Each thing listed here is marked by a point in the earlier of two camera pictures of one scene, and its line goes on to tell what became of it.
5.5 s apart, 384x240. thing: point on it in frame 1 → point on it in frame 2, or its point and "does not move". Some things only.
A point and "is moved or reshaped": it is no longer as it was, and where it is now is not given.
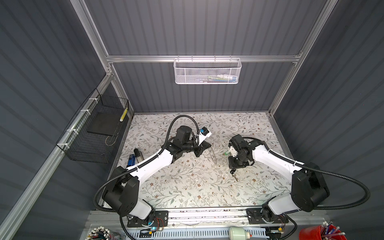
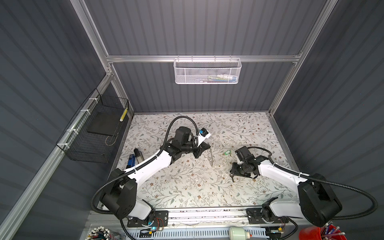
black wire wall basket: (90, 136) does not move
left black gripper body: (197, 150) does not move
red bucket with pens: (325, 231) does not move
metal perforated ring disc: (214, 158) is moved or reshaped
